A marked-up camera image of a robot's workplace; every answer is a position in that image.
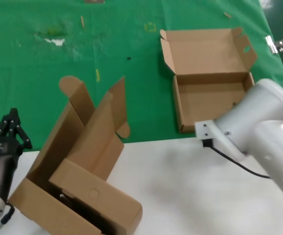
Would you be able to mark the brown paper box with lid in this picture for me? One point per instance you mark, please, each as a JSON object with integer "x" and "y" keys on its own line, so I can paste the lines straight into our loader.
{"x": 95, "y": 195}
{"x": 205, "y": 102}

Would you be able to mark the large open cardboard carton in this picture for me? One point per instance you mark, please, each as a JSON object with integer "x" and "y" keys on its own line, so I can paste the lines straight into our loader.
{"x": 58, "y": 142}

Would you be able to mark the green table cloth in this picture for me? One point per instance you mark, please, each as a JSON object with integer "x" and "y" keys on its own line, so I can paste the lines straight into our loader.
{"x": 33, "y": 73}

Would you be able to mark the long wooden stick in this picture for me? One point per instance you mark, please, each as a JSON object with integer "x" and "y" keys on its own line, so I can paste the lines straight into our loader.
{"x": 82, "y": 21}

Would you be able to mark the grey flat plate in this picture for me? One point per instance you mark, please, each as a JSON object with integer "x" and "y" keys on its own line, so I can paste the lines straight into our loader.
{"x": 94, "y": 1}

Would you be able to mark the short wooden stick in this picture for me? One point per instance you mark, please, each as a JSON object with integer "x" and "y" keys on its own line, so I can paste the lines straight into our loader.
{"x": 227, "y": 15}

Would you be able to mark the silver binder clip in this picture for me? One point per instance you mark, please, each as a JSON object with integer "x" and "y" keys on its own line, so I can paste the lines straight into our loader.
{"x": 271, "y": 45}

